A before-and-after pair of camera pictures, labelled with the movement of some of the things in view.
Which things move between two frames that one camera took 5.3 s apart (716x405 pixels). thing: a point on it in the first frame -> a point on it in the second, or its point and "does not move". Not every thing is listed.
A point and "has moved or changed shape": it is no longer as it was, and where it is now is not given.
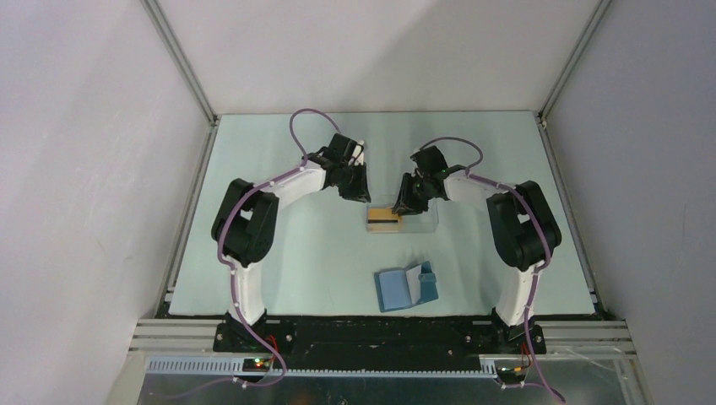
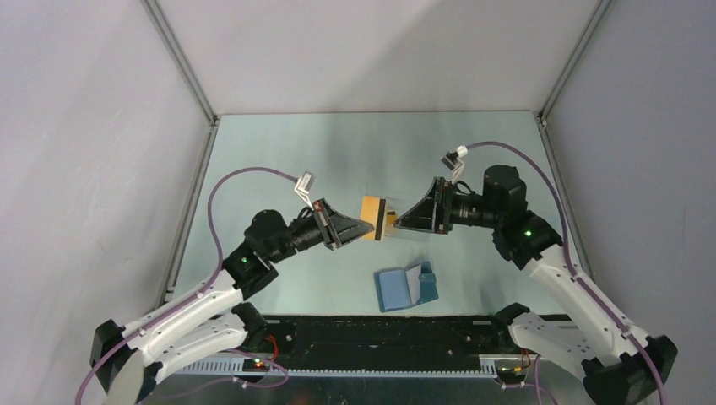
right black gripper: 405,203 -> 433,212
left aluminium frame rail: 188,204 does not move
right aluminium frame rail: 543,116 does not move
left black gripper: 360,193 -> 330,224
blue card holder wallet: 399,288 does not move
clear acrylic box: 381,218 has moved or changed shape
